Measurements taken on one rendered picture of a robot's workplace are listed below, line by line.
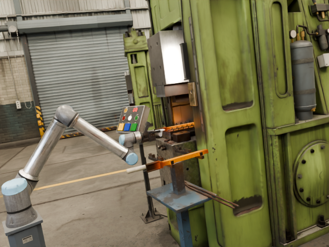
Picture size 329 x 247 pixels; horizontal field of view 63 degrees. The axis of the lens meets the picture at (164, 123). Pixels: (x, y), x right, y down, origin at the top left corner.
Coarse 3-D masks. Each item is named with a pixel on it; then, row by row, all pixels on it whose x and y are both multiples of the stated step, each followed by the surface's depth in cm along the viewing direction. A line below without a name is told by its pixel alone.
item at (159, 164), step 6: (198, 150) 170; (204, 150) 169; (180, 156) 162; (186, 156) 162; (192, 156) 165; (156, 162) 153; (162, 162) 154; (168, 162) 157; (174, 162) 158; (150, 168) 152; (156, 168) 154
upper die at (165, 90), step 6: (168, 84) 214; (174, 84) 216; (180, 84) 217; (186, 84) 219; (156, 90) 230; (162, 90) 217; (168, 90) 214; (174, 90) 216; (180, 90) 218; (186, 90) 220; (162, 96) 220; (168, 96) 214
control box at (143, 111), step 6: (132, 108) 271; (138, 108) 265; (144, 108) 260; (126, 114) 275; (132, 114) 268; (138, 114) 262; (144, 114) 260; (120, 120) 278; (126, 120) 271; (132, 120) 265; (138, 120) 259; (144, 120) 260; (138, 126) 256; (120, 132) 272; (126, 132) 265; (132, 132) 259
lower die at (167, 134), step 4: (180, 128) 224; (184, 128) 222; (192, 128) 225; (164, 132) 229; (168, 132) 221; (172, 132) 218; (176, 132) 220; (164, 136) 231; (168, 136) 222; (172, 140) 219
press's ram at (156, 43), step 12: (156, 36) 209; (168, 36) 205; (180, 36) 209; (156, 48) 213; (168, 48) 206; (180, 48) 210; (156, 60) 218; (168, 60) 207; (180, 60) 210; (156, 72) 222; (168, 72) 208; (180, 72) 211; (156, 84) 227
